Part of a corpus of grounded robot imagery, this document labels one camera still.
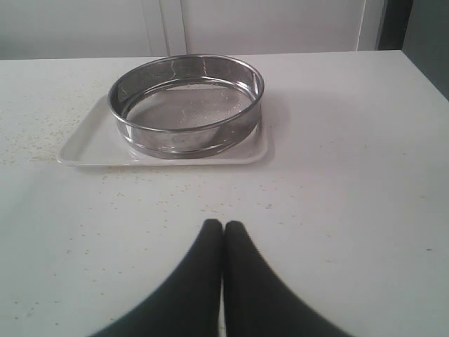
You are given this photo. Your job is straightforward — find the white rectangular plastic tray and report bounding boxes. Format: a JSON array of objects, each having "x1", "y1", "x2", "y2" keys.
[{"x1": 57, "y1": 96, "x2": 269, "y2": 167}]

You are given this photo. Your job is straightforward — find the spilled yellow grains on table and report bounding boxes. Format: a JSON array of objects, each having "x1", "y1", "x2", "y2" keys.
[{"x1": 1, "y1": 70, "x2": 116, "y2": 167}]

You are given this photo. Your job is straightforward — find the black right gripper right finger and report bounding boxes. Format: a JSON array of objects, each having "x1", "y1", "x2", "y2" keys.
[{"x1": 223, "y1": 221, "x2": 348, "y2": 336}]

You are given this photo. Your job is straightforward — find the round stainless steel sieve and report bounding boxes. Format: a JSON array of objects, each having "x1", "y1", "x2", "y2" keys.
[{"x1": 107, "y1": 54, "x2": 264, "y2": 159}]

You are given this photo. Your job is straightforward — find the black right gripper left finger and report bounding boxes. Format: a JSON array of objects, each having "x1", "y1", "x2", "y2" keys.
[{"x1": 94, "y1": 219, "x2": 224, "y2": 336}]

